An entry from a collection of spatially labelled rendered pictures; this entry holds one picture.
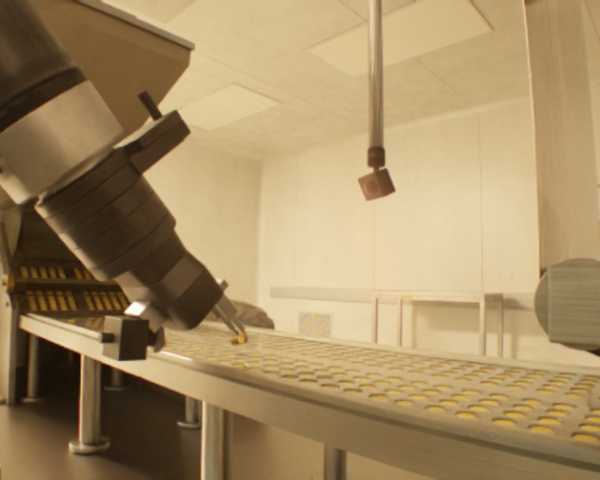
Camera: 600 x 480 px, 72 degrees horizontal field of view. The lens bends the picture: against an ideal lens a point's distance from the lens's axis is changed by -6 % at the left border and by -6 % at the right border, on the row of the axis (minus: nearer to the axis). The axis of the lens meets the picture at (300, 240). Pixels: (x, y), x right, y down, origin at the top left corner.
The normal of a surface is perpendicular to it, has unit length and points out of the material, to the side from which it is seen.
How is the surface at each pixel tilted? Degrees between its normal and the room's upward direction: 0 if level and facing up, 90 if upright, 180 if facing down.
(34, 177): 126
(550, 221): 90
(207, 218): 90
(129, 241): 108
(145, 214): 82
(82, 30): 118
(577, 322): 90
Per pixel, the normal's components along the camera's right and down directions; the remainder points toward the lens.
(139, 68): 0.63, 0.43
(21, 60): 0.72, -0.04
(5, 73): 0.56, 0.14
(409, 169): -0.68, -0.08
